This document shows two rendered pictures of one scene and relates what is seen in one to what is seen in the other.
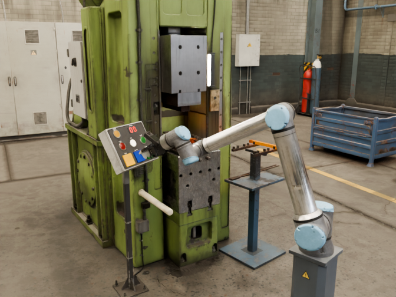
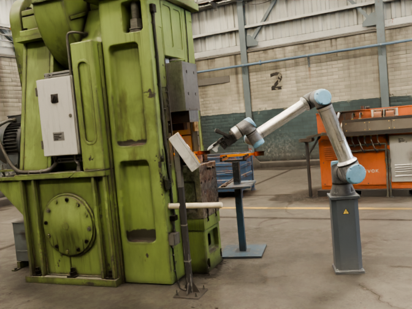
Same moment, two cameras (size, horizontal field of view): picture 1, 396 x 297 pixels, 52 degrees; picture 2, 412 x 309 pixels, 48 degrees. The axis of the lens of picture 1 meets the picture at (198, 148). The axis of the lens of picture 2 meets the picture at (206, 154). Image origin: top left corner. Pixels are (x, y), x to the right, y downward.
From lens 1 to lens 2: 234 cm
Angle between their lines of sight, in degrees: 36
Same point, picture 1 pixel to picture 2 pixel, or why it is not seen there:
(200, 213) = (212, 218)
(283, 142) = (330, 112)
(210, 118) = (194, 138)
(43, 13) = not seen: outside the picture
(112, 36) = (112, 67)
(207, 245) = (217, 250)
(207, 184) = (213, 190)
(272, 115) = (321, 95)
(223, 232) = not seen: hidden behind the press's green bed
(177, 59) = (186, 81)
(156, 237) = (179, 251)
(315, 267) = (352, 202)
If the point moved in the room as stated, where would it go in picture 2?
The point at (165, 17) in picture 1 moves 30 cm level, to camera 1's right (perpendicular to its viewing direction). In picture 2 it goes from (167, 48) to (197, 49)
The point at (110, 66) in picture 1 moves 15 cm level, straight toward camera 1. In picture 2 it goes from (113, 95) to (124, 93)
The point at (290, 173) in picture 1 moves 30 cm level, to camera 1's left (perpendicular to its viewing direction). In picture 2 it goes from (337, 133) to (308, 137)
